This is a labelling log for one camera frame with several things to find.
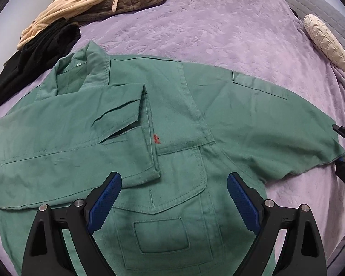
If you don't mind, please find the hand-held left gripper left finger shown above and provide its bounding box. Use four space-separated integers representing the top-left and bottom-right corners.
21 172 124 276

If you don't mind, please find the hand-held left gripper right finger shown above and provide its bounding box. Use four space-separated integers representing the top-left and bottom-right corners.
227 172 328 276

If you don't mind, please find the green shirt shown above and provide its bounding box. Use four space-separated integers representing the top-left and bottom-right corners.
0 41 345 276

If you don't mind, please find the cream textured bolster pillow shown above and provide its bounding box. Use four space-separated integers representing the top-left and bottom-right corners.
303 14 345 75

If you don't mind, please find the grey quilted headboard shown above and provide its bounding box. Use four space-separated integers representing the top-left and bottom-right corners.
269 0 345 58

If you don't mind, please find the black garment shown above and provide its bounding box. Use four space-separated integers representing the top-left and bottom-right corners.
0 18 81 114

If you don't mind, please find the purple plush blanket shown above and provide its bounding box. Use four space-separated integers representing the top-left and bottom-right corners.
0 0 345 276

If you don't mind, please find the cream striped garment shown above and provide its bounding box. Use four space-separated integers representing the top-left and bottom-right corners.
17 0 153 49

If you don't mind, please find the brown knitted garment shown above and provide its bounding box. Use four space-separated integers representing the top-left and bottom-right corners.
70 0 171 25

